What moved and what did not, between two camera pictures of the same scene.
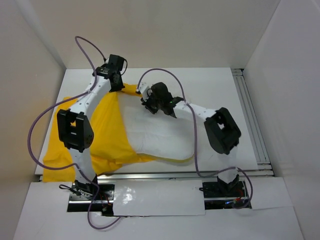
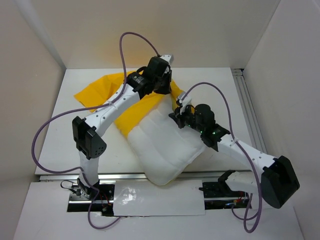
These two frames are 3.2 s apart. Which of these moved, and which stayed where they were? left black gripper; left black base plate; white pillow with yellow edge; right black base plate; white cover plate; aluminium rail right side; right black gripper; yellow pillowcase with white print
Moved: left black gripper; yellow pillowcase with white print; right black gripper; white pillow with yellow edge
Stayed: aluminium rail right side; right black base plate; left black base plate; white cover plate
